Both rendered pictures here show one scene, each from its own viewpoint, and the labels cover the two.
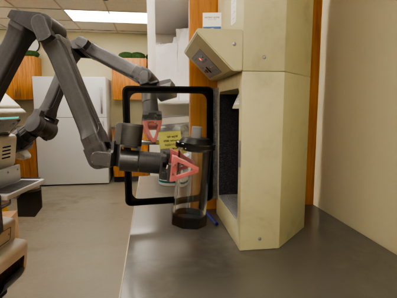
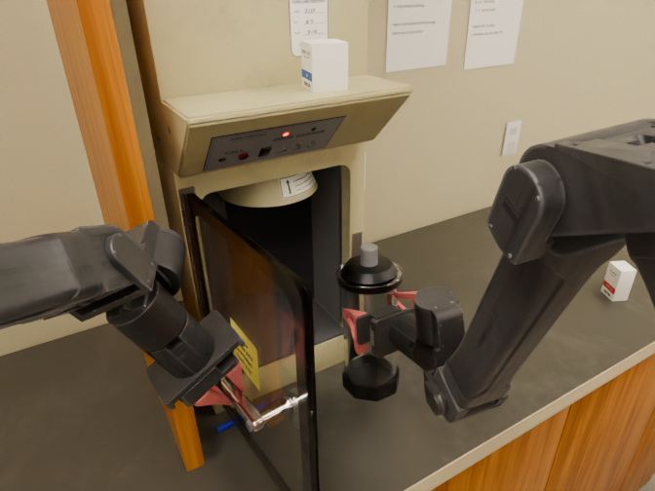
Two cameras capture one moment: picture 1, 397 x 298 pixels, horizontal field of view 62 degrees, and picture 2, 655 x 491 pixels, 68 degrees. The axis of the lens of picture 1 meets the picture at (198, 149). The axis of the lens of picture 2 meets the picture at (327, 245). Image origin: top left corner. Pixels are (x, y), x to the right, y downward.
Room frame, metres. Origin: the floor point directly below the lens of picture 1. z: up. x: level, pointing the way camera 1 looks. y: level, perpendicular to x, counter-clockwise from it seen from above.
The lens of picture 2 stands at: (1.20, 0.61, 1.64)
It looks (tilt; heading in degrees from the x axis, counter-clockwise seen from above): 29 degrees down; 248
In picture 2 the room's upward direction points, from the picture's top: 1 degrees counter-clockwise
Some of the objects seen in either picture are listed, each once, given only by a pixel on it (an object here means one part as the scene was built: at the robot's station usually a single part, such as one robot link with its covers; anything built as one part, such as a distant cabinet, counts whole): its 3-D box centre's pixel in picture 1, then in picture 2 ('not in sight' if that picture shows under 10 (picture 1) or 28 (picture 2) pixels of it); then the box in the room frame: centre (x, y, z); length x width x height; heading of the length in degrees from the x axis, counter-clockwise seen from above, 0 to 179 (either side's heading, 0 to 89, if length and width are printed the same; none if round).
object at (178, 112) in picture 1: (169, 145); (250, 360); (1.11, 0.10, 1.19); 0.30 x 0.01 x 0.40; 103
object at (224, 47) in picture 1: (208, 58); (293, 129); (0.99, -0.03, 1.46); 0.32 x 0.12 x 0.10; 8
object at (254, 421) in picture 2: not in sight; (254, 397); (1.13, 0.18, 1.20); 0.10 x 0.05 x 0.03; 103
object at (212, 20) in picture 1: (212, 26); (324, 64); (0.94, -0.04, 1.54); 0.05 x 0.05 x 0.06; 87
